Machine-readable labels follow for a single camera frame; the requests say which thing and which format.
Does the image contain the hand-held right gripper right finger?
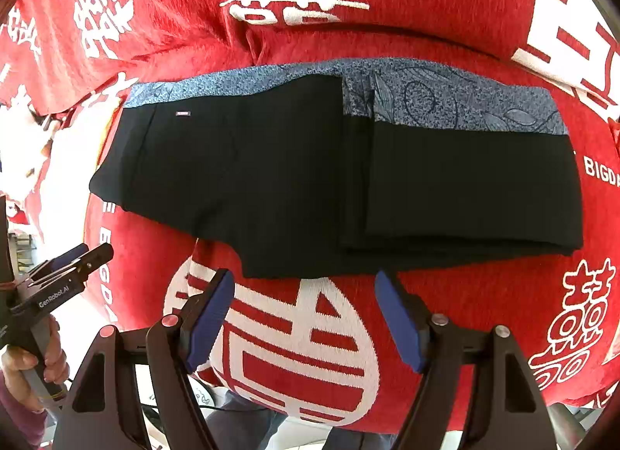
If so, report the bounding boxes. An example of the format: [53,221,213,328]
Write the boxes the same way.
[374,270,558,450]

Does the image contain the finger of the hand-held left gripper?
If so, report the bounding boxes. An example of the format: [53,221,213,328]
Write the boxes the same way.
[43,243,114,286]
[29,244,90,281]

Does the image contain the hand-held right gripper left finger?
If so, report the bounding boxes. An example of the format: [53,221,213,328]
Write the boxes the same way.
[53,268,236,450]

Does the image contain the black pants with blue trim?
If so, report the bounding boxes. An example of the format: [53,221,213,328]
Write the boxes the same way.
[88,59,584,280]

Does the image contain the person's left forearm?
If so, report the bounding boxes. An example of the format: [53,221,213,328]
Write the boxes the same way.
[0,382,47,448]

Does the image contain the person's left hand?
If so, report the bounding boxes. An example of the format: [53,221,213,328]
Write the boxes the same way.
[0,317,70,412]

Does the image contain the white cartoon printed item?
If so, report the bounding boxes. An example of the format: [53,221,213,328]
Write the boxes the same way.
[188,375,220,408]

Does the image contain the cream folded cloth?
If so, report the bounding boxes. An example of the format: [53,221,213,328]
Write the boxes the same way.
[39,101,127,242]

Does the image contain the white crumpled cloth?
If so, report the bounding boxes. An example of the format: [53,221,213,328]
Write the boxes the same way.
[0,106,54,199]

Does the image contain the red printed blanket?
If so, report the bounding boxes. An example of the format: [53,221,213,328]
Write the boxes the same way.
[0,0,620,426]

